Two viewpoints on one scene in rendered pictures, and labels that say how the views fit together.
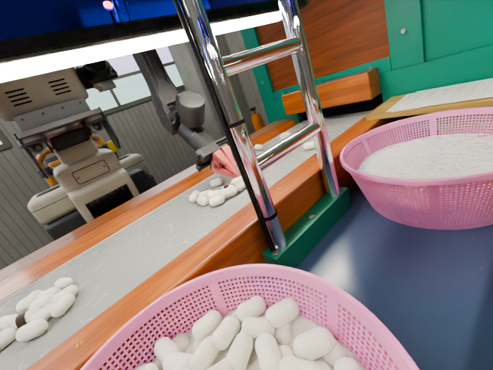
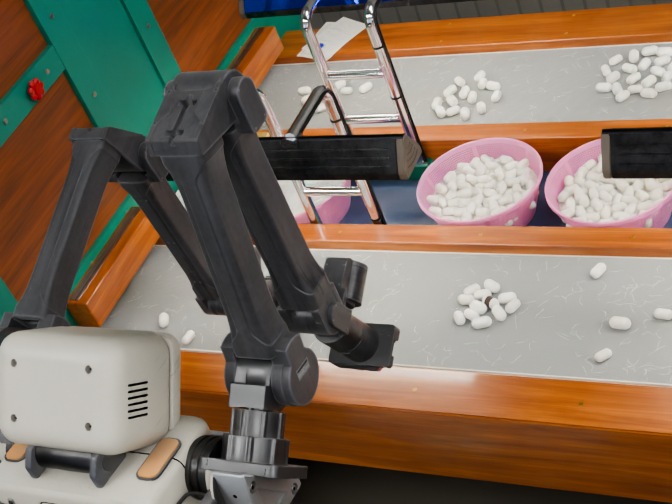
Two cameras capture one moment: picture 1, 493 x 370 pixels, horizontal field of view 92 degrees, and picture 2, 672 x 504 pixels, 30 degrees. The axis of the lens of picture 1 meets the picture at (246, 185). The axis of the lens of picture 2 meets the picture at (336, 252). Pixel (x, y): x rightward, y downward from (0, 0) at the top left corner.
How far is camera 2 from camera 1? 2.60 m
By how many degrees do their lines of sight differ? 91
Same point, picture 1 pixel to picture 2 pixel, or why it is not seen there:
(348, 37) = not seen: hidden behind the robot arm
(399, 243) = (363, 212)
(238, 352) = (454, 198)
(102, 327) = (469, 234)
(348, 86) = (145, 231)
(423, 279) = (388, 200)
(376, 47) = (116, 191)
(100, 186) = not seen: outside the picture
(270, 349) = (449, 191)
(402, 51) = not seen: hidden behind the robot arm
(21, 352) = (503, 285)
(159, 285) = (440, 231)
